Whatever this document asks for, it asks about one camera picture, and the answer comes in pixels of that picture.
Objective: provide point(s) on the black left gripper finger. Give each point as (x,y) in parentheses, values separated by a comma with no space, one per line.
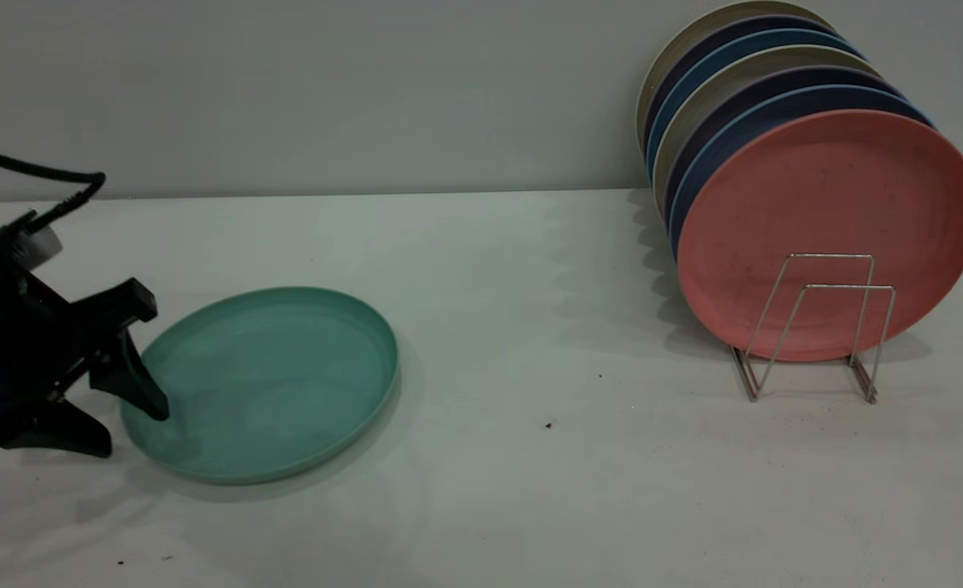
(126,359)
(56,429)

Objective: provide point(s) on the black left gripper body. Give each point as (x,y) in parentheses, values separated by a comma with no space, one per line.
(7,343)

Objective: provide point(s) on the green round plate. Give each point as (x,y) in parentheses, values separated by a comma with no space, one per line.
(285,384)

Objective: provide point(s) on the beige plate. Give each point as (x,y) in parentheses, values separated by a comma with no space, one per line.
(742,10)
(800,55)

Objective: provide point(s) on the pink round plate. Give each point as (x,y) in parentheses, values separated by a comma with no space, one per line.
(824,204)

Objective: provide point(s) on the dark purple plate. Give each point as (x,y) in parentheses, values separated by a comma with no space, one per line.
(816,76)
(767,24)

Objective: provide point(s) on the teal blue plate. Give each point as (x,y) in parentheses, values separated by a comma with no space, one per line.
(775,39)

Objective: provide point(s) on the navy blue plate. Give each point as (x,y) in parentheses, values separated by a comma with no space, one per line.
(816,96)

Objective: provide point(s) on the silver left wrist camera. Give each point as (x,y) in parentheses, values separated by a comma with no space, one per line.
(40,243)

